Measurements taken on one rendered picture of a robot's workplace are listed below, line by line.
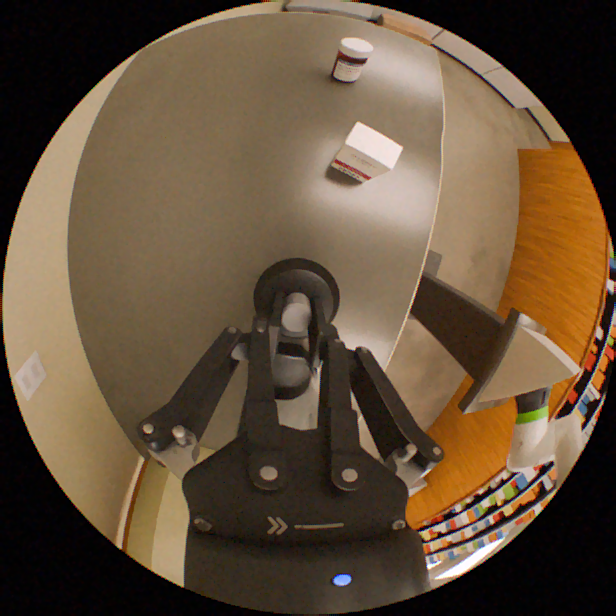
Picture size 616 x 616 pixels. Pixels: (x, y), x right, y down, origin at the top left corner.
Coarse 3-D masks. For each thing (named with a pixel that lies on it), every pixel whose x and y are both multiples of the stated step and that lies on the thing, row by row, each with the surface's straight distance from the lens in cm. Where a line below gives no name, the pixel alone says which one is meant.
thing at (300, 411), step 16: (272, 368) 27; (288, 368) 27; (304, 368) 29; (288, 384) 25; (304, 384) 26; (288, 400) 23; (304, 400) 24; (288, 416) 22; (304, 416) 23; (240, 432) 23
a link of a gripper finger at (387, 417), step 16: (368, 352) 15; (368, 368) 14; (352, 384) 15; (368, 384) 13; (384, 384) 13; (368, 400) 13; (384, 400) 12; (400, 400) 12; (368, 416) 13; (384, 416) 12; (400, 416) 11; (384, 432) 12; (400, 432) 11; (416, 432) 11; (384, 448) 12; (432, 448) 11; (432, 464) 11
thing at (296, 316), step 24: (288, 264) 22; (312, 264) 22; (264, 288) 22; (288, 288) 22; (312, 288) 22; (336, 288) 23; (264, 312) 23; (288, 312) 19; (336, 312) 24; (288, 336) 24
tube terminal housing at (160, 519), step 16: (208, 448) 62; (144, 480) 75; (160, 480) 63; (176, 480) 59; (144, 496) 70; (160, 496) 60; (176, 496) 58; (144, 512) 67; (160, 512) 58; (176, 512) 57; (144, 528) 65; (160, 528) 58; (176, 528) 56; (128, 544) 78; (144, 544) 64; (160, 544) 58; (176, 544) 57; (144, 560) 65; (160, 560) 59; (176, 560) 57; (176, 576) 58
